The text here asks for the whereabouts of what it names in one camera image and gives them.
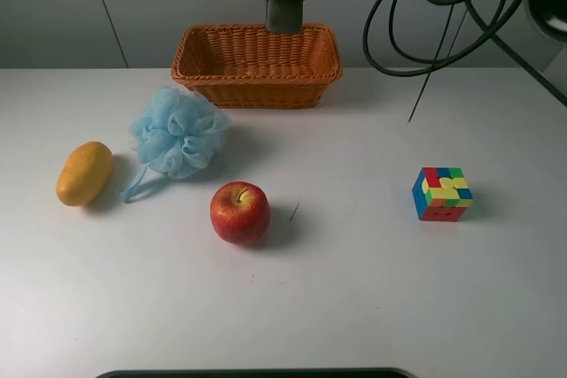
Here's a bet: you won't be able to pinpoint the orange wicker basket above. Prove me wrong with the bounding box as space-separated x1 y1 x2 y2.
171 24 343 109

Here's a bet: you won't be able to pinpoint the red apple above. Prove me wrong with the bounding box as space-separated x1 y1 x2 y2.
210 181 270 245

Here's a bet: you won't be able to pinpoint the blue mesh bath loofah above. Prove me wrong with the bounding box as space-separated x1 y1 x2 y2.
120 87 229 203

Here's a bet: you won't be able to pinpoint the multicolour puzzle cube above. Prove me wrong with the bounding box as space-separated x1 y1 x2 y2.
411 166 474 222

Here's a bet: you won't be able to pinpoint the yellow mango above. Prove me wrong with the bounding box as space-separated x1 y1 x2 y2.
56 142 113 206

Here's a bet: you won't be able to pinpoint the black looped cables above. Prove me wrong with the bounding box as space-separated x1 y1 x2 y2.
363 0 567 124

